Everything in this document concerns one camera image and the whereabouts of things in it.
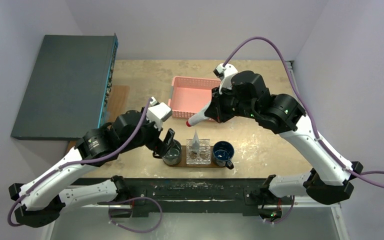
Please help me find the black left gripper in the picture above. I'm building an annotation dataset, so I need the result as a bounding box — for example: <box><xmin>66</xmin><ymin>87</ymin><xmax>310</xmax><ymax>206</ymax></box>
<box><xmin>120</xmin><ymin>115</ymin><xmax>176</xmax><ymax>157</ymax></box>

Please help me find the dark green grey mug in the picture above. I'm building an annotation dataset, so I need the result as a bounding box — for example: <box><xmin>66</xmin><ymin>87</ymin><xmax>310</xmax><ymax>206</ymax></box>
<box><xmin>152</xmin><ymin>139</ymin><xmax>182</xmax><ymax>167</ymax></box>

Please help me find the white grey toothpaste tube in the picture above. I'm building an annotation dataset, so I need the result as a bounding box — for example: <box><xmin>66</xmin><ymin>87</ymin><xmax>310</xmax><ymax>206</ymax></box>
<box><xmin>191</xmin><ymin>130</ymin><xmax>200</xmax><ymax>151</ymax></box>

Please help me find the oval dark wooden tray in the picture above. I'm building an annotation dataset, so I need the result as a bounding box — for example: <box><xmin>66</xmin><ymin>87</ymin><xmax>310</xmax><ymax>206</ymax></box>
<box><xmin>172</xmin><ymin>145</ymin><xmax>223</xmax><ymax>168</ymax></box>

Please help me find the clear crystal toothbrush holder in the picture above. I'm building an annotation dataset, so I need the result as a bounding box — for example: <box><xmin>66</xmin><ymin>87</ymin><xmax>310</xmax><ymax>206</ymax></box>
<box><xmin>186</xmin><ymin>138</ymin><xmax>212</xmax><ymax>165</ymax></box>

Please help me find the white red toothpaste tube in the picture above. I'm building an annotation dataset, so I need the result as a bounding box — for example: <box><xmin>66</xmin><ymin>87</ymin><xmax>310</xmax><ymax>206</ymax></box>
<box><xmin>186</xmin><ymin>102</ymin><xmax>211</xmax><ymax>127</ymax></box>

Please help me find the pink perforated plastic basket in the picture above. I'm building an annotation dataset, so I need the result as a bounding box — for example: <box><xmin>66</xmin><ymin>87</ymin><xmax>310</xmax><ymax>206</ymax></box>
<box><xmin>167</xmin><ymin>76</ymin><xmax>221</xmax><ymax>119</ymax></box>

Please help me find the navy blue mug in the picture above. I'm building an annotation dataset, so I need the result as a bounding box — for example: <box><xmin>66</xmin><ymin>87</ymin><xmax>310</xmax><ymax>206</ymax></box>
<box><xmin>212</xmin><ymin>141</ymin><xmax>235</xmax><ymax>170</ymax></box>

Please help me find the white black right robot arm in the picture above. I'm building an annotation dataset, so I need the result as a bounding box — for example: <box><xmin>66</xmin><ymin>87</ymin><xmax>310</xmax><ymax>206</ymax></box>
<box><xmin>204</xmin><ymin>70</ymin><xmax>363</xmax><ymax>205</ymax></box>

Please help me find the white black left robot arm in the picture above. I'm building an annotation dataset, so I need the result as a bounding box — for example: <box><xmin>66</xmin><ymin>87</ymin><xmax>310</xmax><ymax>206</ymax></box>
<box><xmin>7</xmin><ymin>104</ymin><xmax>175</xmax><ymax>228</ymax></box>

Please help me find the dark grey shelf board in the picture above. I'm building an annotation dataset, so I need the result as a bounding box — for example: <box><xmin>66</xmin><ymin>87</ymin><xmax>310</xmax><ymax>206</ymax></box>
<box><xmin>10</xmin><ymin>34</ymin><xmax>119</xmax><ymax>141</ymax></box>

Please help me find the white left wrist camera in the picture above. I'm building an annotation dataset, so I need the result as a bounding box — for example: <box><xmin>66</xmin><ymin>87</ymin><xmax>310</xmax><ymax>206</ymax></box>
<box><xmin>146</xmin><ymin>96</ymin><xmax>173</xmax><ymax>131</ymax></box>

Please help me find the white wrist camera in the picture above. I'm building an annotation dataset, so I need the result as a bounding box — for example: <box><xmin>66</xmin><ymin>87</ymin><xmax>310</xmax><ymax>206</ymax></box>
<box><xmin>146</xmin><ymin>96</ymin><xmax>173</xmax><ymax>131</ymax></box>
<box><xmin>211</xmin><ymin>63</ymin><xmax>239</xmax><ymax>97</ymax></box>

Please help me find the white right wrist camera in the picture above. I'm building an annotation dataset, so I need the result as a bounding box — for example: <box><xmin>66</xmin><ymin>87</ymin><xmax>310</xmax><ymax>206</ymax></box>
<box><xmin>211</xmin><ymin>63</ymin><xmax>239</xmax><ymax>97</ymax></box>

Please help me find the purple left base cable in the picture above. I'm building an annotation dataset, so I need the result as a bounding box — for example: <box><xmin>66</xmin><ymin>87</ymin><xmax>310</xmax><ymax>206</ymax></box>
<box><xmin>108</xmin><ymin>197</ymin><xmax>164</xmax><ymax>234</ymax></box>

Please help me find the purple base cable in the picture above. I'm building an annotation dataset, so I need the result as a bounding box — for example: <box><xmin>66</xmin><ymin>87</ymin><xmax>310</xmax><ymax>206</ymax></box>
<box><xmin>108</xmin><ymin>197</ymin><xmax>164</xmax><ymax>234</ymax></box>
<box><xmin>261</xmin><ymin>197</ymin><xmax>296</xmax><ymax>226</ymax></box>

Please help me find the aluminium frame rail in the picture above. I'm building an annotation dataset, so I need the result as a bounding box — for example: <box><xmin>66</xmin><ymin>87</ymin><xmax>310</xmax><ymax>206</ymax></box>
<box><xmin>281</xmin><ymin>61</ymin><xmax>349</xmax><ymax>205</ymax></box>

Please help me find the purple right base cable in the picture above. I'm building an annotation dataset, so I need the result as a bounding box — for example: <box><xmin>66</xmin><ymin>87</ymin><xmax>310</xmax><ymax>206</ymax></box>
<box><xmin>261</xmin><ymin>197</ymin><xmax>296</xmax><ymax>226</ymax></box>

